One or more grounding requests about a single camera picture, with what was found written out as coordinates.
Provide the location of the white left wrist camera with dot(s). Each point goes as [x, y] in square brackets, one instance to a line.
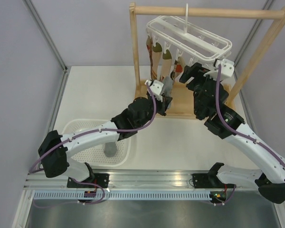
[156, 88]

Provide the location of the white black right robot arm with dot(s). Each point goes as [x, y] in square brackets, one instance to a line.
[221, 120]

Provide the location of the argyle patterned sock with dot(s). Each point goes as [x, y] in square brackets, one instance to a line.
[149, 49]
[178, 68]

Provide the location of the white slotted cable duct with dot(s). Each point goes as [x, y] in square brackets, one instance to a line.
[121, 195]

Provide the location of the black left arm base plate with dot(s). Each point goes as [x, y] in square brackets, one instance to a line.
[101, 179]

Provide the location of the white plastic clip hanger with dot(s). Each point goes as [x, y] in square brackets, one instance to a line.
[202, 45]

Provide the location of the wooden hanging rack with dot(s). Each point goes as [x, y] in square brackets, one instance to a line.
[190, 63]

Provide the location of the white perforated plastic basket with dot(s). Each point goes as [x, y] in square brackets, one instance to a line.
[95, 156]

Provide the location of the grey sock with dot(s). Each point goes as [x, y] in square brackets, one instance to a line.
[167, 86]
[110, 149]

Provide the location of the aluminium mounting rail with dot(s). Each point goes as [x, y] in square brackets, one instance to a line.
[151, 180]

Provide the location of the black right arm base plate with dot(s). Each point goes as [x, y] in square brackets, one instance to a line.
[201, 181]

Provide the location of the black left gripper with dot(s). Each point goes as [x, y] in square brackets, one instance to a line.
[164, 104]

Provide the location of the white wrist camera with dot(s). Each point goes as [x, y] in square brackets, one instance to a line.
[156, 88]
[226, 72]

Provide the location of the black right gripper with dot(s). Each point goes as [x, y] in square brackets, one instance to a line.
[192, 71]

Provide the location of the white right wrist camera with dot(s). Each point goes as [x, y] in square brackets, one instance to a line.
[226, 72]

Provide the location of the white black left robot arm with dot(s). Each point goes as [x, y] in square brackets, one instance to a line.
[56, 151]

